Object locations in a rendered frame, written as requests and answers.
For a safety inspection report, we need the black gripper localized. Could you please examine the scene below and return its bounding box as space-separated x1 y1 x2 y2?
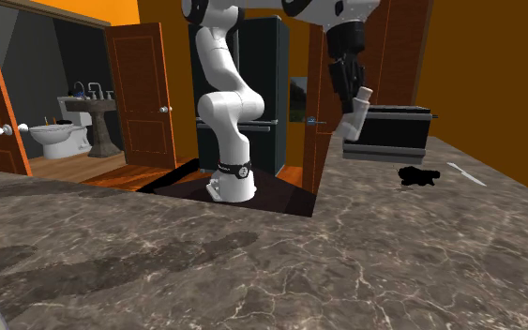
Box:
325 20 368 115

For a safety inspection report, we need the black countertop oven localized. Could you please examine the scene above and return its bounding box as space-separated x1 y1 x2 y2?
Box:
341 104 439 166

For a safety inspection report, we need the black refrigerator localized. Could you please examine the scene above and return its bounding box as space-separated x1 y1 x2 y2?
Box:
189 15 291 177

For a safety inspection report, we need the black lumpy object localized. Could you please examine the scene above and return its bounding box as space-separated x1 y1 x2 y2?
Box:
397 165 442 188

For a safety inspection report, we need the dark robot stand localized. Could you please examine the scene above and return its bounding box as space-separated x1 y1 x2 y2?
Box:
136 157 318 218

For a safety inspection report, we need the white knife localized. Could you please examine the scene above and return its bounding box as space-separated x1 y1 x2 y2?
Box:
445 161 489 188

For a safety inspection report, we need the orange door with silver knob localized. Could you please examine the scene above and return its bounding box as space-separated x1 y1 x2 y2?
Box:
104 22 178 171

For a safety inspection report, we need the white toilet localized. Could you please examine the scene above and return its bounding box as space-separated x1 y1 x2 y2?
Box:
28 118 93 160

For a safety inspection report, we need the landscape wall picture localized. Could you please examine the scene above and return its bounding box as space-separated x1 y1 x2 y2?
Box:
289 76 309 124

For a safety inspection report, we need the orange door with lever handle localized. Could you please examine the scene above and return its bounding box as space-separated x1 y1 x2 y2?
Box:
301 0 435 196

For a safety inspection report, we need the stone pedestal sink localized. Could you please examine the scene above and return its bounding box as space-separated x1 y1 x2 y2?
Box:
56 81 124 159

